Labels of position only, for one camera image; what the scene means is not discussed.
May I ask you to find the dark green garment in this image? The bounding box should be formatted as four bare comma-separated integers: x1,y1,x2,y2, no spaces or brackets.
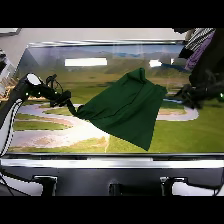
68,67,168,152

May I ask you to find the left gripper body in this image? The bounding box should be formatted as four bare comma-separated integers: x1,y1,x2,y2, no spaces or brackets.
56,89,74,108

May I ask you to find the silver frame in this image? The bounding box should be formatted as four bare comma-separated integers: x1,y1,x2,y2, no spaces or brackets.
0,155,224,197

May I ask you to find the striped garment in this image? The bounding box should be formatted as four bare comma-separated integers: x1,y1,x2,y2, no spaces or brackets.
184,28,217,52

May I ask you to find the black garment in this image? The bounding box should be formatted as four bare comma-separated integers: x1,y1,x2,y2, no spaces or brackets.
178,28,224,92

